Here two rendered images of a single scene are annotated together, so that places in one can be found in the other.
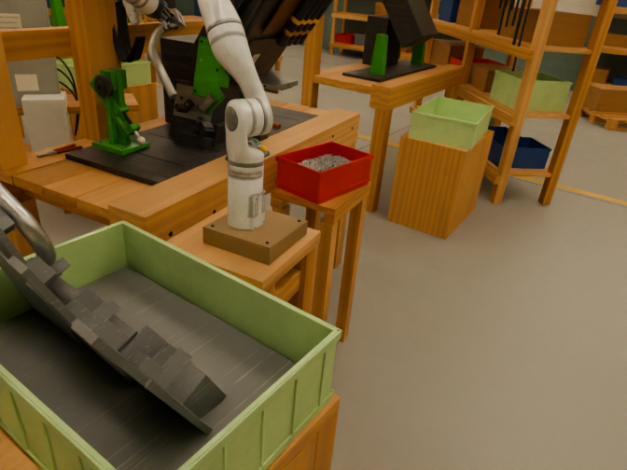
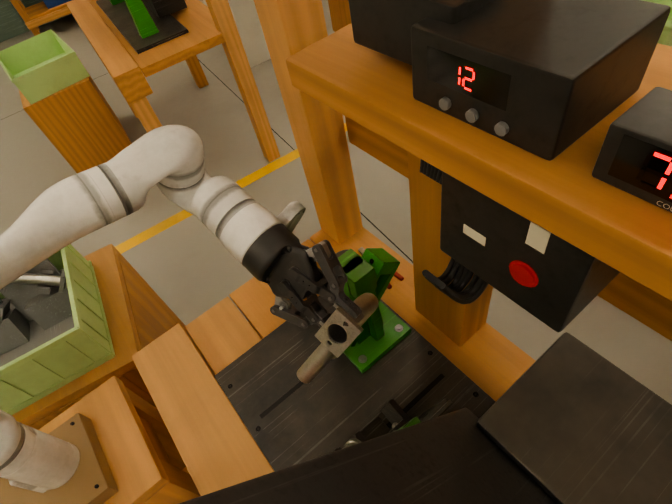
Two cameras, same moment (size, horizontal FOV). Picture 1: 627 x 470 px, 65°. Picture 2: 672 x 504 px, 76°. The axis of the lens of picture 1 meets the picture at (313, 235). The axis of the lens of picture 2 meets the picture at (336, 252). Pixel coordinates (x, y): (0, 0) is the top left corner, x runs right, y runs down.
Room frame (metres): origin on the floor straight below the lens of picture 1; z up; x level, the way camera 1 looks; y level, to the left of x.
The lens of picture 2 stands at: (1.97, 0.33, 1.79)
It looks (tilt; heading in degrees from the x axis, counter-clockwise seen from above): 50 degrees down; 128
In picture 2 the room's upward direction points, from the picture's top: 15 degrees counter-clockwise
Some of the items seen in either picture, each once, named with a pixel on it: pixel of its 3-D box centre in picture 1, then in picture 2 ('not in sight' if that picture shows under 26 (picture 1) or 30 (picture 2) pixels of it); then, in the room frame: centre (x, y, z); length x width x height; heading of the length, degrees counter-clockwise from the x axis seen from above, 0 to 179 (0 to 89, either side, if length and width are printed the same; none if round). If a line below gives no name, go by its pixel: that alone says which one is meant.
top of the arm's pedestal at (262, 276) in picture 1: (243, 243); (77, 472); (1.18, 0.19, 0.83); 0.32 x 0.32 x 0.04; 65
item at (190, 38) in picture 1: (202, 80); (594, 498); (2.14, 0.53, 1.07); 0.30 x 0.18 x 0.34; 155
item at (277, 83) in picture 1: (245, 78); not in sight; (2.01, 0.32, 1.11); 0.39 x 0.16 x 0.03; 65
